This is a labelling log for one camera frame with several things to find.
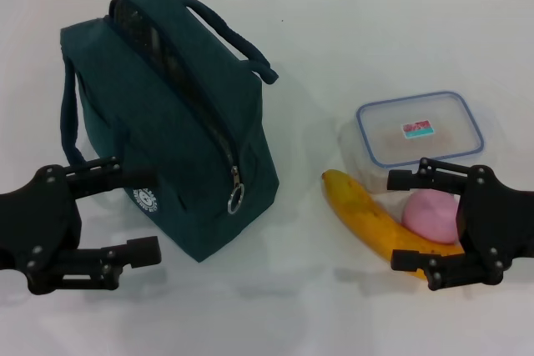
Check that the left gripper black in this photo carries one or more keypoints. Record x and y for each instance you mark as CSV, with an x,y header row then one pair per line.
x,y
37,214

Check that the pink toy peach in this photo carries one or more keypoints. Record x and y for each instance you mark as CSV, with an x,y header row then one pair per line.
x,y
429,216

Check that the yellow banana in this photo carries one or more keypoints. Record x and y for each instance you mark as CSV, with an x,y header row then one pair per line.
x,y
367,214

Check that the clear food container blue rim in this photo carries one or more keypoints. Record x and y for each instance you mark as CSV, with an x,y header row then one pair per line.
x,y
421,131

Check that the dark teal lunch bag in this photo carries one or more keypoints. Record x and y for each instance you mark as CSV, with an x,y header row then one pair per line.
x,y
179,122

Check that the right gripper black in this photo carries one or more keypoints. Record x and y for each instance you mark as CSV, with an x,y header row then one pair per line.
x,y
496,222

